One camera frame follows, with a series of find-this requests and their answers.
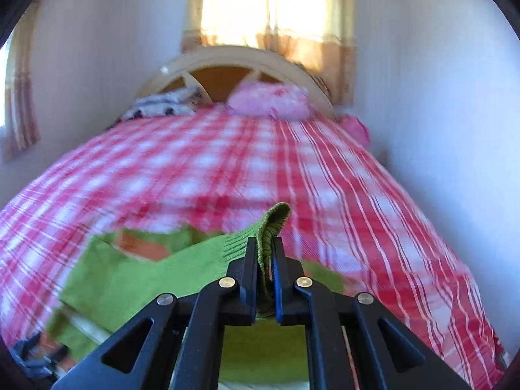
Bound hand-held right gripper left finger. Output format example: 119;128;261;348
51;237;258;390

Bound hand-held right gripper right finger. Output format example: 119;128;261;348
273;237;473;390

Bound green knit sweater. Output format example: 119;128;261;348
46;202;346;386

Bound red plaid blanket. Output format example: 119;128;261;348
0;105;508;390

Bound pink cloth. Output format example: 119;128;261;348
339;114;371;145

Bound pink pillow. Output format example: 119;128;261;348
227;81;312;121

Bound black and white patterned pillow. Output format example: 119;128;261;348
121;88;202;121

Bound cream wooden headboard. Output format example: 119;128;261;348
136;45;336;117

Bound beige side curtain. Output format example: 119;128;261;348
3;4;42;162

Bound window with wooden frame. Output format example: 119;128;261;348
181;0;358;105

